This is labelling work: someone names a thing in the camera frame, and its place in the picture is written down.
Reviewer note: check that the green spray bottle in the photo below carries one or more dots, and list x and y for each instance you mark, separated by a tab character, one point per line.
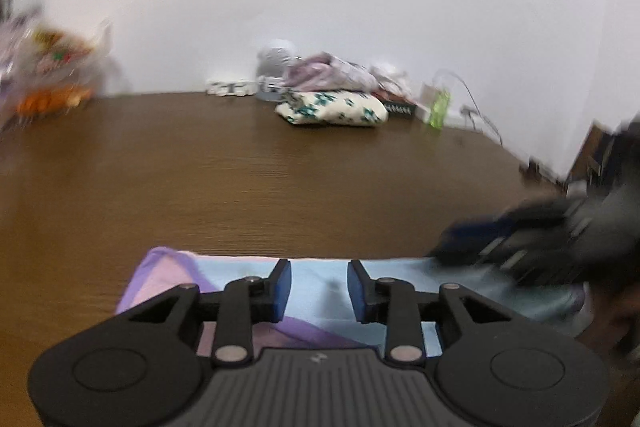
439	109

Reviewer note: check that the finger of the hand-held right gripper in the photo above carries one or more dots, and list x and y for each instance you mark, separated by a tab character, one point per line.
480	232

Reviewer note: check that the pink floral garment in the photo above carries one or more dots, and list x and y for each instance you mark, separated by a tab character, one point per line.
325	74

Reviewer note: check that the pink and blue garment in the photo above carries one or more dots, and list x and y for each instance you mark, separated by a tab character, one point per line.
320	277

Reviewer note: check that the clear plastic snack bag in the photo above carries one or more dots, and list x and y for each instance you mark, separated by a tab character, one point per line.
55	52

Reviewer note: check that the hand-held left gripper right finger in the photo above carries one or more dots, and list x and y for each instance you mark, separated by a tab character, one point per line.
357	293

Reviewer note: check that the crumpled white tissue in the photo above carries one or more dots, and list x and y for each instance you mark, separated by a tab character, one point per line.
392	77

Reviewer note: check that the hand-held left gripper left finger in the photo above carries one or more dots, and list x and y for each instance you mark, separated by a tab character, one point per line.
280	291

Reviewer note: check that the cream flower print garment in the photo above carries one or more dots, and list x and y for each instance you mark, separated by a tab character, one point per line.
330	109

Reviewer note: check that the small white power strip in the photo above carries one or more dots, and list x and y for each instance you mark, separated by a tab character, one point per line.
230	88

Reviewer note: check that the white round speaker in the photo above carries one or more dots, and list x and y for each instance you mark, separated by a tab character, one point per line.
275	62

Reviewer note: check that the black patterned box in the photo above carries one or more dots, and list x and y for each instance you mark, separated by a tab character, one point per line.
400	108

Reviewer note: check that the grey charger plug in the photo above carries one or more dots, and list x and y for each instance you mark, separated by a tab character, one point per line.
467	111

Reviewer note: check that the pile of orange sweets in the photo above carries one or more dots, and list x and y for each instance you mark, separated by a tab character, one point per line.
50	100

